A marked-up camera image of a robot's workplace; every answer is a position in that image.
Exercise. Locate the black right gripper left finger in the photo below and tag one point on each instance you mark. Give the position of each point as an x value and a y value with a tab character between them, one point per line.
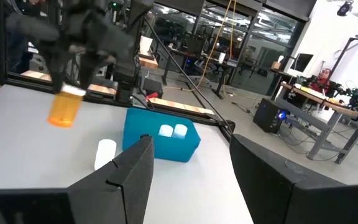
126	186

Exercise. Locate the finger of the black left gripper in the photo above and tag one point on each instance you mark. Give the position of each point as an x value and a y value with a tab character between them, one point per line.
57	68
89	70

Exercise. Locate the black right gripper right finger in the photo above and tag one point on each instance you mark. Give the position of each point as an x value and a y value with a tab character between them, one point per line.
266	186

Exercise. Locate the orange medicine bottle white cap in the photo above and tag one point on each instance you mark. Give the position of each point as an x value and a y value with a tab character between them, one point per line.
62	110

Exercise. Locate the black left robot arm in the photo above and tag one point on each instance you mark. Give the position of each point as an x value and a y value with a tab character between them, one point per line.
127	74

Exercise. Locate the blue plastic bin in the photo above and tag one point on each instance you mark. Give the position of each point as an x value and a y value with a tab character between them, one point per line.
141	133

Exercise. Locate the small red object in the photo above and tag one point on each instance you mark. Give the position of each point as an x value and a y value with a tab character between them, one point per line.
152	96

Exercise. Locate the black computer tower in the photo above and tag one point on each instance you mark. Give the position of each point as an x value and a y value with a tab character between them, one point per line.
267	115

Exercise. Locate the grey wooden-top workbench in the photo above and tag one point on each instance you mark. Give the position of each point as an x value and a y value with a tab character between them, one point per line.
322	124

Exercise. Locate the dark office desk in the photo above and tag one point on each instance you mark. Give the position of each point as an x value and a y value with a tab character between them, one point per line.
197	59

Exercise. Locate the small cardboard box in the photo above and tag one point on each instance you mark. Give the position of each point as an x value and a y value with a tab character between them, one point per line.
276	65

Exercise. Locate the white cup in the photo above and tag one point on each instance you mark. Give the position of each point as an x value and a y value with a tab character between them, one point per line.
222	58

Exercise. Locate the black computer monitor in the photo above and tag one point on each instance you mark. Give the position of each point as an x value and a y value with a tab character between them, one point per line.
301	62

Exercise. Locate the black angled stand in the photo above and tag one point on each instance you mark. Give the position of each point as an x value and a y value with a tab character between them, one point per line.
345	46

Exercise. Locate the black ceiling-mounted camera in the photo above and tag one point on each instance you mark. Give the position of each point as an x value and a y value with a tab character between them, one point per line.
344	7

